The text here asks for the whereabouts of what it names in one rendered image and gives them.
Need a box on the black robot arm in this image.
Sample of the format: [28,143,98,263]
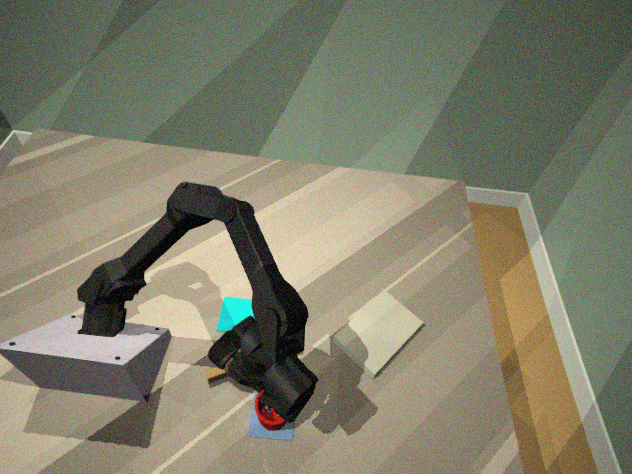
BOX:
[77,182,318,416]

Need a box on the dark red cup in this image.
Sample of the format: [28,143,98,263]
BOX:
[255,389,287,431]

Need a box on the brown wooden bar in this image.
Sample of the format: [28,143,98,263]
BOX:
[205,361,231,384]

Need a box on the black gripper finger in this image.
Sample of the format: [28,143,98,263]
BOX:
[258,390,276,408]
[227,369,251,387]

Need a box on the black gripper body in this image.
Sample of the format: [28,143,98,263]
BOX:
[208,329,310,423]

